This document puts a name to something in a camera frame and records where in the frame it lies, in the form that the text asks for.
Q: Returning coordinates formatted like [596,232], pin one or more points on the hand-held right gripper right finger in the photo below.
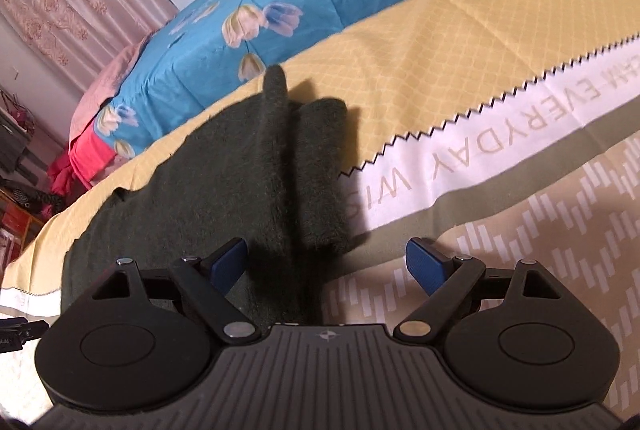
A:
[425,265]

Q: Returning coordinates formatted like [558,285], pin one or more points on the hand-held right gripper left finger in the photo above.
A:
[227,265]

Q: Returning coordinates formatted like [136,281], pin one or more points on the dark green knit sweater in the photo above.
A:
[240,190]

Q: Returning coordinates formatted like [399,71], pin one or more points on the wooden shelf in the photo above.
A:
[17,230]

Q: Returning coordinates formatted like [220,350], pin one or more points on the pink pillow cloth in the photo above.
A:
[102,92]

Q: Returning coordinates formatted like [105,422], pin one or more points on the yellow and beige patterned sheet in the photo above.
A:
[500,59]

